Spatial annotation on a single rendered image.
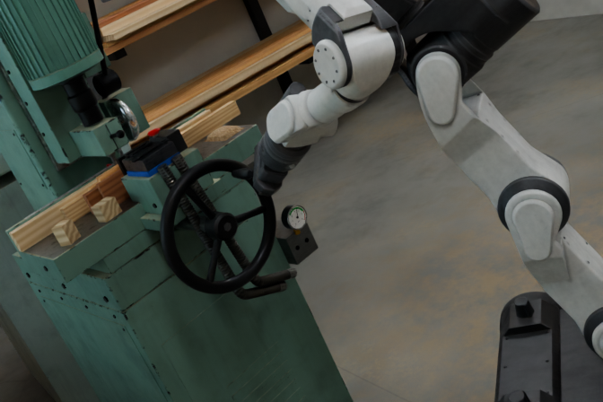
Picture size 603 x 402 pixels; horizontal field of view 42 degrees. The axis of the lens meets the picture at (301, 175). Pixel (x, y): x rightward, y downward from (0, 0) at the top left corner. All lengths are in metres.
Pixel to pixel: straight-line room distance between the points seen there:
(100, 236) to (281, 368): 0.61
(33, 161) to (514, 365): 1.27
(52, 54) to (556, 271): 1.18
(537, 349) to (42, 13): 1.37
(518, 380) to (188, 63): 3.11
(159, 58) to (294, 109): 3.17
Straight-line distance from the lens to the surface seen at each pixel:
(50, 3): 1.83
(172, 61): 4.55
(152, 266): 1.83
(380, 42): 1.24
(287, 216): 1.95
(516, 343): 2.06
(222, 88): 4.13
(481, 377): 2.31
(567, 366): 1.99
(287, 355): 2.08
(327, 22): 1.21
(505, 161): 1.65
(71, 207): 1.90
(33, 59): 1.84
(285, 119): 1.39
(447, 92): 1.56
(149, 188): 1.72
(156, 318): 1.85
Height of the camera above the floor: 1.40
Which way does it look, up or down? 19 degrees down
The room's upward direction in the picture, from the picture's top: 24 degrees counter-clockwise
